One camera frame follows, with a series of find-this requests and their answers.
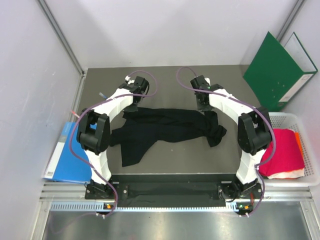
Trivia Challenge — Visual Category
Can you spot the black t-shirt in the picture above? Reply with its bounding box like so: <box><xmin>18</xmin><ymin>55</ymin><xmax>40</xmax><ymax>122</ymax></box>
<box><xmin>110</xmin><ymin>107</ymin><xmax>227</xmax><ymax>167</ymax></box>

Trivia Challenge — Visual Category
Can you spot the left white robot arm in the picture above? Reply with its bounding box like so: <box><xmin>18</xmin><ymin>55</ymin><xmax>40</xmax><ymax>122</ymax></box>
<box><xmin>76</xmin><ymin>76</ymin><xmax>150</xmax><ymax>200</ymax></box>

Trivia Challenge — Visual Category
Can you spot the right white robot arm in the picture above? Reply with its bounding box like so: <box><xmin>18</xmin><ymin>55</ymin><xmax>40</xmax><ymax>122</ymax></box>
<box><xmin>190</xmin><ymin>78</ymin><xmax>275</xmax><ymax>201</ymax></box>

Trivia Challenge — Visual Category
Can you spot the blue marker pen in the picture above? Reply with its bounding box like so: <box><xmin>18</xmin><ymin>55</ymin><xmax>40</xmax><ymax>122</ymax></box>
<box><xmin>99</xmin><ymin>92</ymin><xmax>107</xmax><ymax>99</ymax></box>

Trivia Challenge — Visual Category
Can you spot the red pen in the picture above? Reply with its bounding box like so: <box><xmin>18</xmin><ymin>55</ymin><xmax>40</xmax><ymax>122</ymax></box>
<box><xmin>71</xmin><ymin>111</ymin><xmax>80</xmax><ymax>119</ymax></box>

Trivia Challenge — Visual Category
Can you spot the white plastic basket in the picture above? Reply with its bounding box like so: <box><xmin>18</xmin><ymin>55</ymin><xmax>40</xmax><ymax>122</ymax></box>
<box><xmin>262</xmin><ymin>112</ymin><xmax>320</xmax><ymax>187</ymax></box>

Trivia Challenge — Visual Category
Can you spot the orange t-shirt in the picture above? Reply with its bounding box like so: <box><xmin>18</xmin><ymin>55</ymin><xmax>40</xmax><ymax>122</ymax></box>
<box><xmin>294</xmin><ymin>131</ymin><xmax>304</xmax><ymax>163</ymax></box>

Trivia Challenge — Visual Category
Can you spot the magenta t-shirt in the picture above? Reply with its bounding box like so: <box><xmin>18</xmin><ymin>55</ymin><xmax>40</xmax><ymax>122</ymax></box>
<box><xmin>259</xmin><ymin>128</ymin><xmax>305</xmax><ymax>177</ymax></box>

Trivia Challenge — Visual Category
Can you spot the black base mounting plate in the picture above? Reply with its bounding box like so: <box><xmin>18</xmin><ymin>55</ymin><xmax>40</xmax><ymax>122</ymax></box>
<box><xmin>84</xmin><ymin>173</ymin><xmax>262</xmax><ymax>208</ymax></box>

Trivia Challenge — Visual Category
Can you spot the blue folder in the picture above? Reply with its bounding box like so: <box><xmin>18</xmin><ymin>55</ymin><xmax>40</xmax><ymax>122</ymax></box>
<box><xmin>43</xmin><ymin>122</ymin><xmax>92</xmax><ymax>184</ymax></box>

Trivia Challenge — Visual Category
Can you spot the white t-shirt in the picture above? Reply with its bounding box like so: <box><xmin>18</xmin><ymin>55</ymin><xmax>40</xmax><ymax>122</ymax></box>
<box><xmin>267</xmin><ymin>168</ymin><xmax>305</xmax><ymax>179</ymax></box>

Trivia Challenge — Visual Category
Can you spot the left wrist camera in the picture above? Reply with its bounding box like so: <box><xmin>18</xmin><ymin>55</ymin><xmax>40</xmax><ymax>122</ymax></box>
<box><xmin>124</xmin><ymin>76</ymin><xmax>150</xmax><ymax>94</ymax></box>

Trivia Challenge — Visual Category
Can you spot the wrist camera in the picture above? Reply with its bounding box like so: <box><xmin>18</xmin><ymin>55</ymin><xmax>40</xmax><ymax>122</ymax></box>
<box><xmin>124</xmin><ymin>76</ymin><xmax>150</xmax><ymax>94</ymax></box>
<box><xmin>190</xmin><ymin>75</ymin><xmax>211</xmax><ymax>90</ymax></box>

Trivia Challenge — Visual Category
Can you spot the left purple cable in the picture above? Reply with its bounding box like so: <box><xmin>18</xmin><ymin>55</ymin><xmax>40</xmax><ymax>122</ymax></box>
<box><xmin>68</xmin><ymin>70</ymin><xmax>158</xmax><ymax>219</ymax></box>

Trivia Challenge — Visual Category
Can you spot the purple cable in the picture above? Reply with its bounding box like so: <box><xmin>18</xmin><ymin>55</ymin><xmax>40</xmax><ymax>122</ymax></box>
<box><xmin>176</xmin><ymin>66</ymin><xmax>277</xmax><ymax>218</ymax></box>
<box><xmin>68</xmin><ymin>70</ymin><xmax>158</xmax><ymax>219</ymax></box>

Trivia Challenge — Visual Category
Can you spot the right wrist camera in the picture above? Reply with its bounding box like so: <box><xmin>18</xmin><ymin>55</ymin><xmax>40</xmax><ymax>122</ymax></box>
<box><xmin>190</xmin><ymin>75</ymin><xmax>211</xmax><ymax>90</ymax></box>

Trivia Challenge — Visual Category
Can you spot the green ring binder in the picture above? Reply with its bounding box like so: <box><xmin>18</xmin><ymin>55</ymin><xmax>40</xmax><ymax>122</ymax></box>
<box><xmin>243</xmin><ymin>32</ymin><xmax>318</xmax><ymax>112</ymax></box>

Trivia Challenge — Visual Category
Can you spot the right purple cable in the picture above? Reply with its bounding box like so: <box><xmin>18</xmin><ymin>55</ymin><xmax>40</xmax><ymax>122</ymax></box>
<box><xmin>176</xmin><ymin>66</ymin><xmax>277</xmax><ymax>218</ymax></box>

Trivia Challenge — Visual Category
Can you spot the grey slotted cable duct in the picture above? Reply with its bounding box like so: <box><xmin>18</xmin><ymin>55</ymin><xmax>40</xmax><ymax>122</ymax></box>
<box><xmin>50</xmin><ymin>201</ymin><xmax>249</xmax><ymax>213</ymax></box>

